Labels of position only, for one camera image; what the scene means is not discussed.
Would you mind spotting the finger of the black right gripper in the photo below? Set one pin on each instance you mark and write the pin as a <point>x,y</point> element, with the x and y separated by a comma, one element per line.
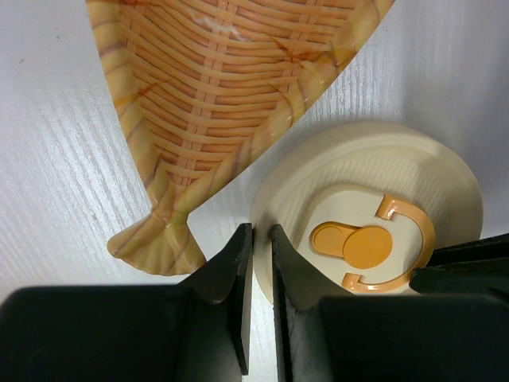
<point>480,266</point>

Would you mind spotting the orange boat-shaped dish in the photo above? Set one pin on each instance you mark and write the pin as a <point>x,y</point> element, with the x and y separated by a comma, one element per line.
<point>202,89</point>

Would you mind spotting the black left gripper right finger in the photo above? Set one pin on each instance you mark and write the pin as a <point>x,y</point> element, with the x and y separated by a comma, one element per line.
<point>324,333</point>

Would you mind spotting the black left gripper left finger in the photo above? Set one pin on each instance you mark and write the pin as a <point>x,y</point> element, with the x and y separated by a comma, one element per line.
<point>195,330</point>

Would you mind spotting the cream lid orange smiley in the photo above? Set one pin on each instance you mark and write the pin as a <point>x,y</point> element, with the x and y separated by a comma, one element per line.
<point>366,204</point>

